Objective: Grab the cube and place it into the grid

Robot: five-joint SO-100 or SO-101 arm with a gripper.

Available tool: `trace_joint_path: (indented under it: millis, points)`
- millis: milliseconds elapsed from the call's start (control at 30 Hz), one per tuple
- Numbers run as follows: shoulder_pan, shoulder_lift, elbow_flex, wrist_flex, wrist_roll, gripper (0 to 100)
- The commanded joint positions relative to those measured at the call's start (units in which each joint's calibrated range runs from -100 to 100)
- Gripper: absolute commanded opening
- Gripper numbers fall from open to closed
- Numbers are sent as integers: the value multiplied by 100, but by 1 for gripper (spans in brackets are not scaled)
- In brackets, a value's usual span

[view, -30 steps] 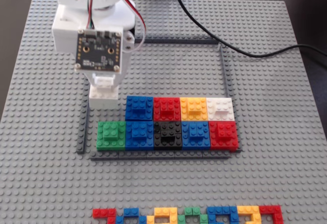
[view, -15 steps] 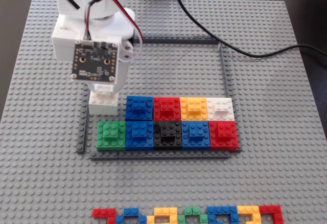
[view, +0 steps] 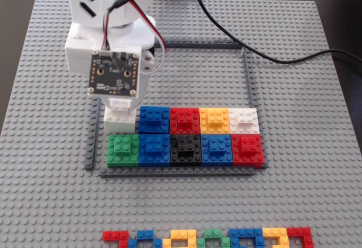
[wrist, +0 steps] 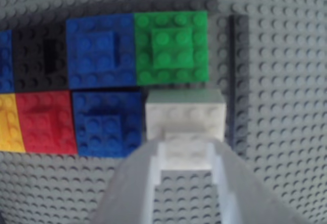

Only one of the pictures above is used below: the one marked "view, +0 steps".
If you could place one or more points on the black brick cube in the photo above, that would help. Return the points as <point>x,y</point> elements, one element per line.
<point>185,151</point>

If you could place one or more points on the green brick letter shape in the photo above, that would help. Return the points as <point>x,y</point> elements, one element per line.
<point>212,234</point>

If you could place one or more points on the white brick cube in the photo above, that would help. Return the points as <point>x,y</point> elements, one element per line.
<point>118,124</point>
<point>244,122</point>

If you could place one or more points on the blue brick cube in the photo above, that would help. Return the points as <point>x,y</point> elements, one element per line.
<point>216,150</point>
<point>154,150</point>
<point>154,120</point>

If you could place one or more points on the blue brick letter shape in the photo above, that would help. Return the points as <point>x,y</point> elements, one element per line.
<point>144,235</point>
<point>243,233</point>

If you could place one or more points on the red brick cube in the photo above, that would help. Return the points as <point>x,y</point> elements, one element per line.
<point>185,120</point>
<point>247,149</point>

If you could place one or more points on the dark grey brick strip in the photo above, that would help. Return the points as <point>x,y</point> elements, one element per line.
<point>203,45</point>
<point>175,172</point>
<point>92,146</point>

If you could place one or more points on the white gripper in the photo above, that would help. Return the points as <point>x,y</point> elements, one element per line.
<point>148,61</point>

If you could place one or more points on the yellow brick letter shape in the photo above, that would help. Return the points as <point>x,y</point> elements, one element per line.
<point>274,232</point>
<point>181,234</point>

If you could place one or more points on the black camera circuit board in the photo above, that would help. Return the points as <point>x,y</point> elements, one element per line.
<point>113,75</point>

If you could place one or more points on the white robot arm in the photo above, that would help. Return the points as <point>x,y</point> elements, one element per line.
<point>73,10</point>

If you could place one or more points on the yellow brick cube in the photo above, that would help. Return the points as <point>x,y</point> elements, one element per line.
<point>215,120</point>

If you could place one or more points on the grey studded baseplate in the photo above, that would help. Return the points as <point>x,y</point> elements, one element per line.
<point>282,146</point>

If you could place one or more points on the red brick letter shape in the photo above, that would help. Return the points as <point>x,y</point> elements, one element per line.
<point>113,236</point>
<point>299,231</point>

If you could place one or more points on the green brick cube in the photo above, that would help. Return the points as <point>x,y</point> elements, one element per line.
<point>123,149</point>

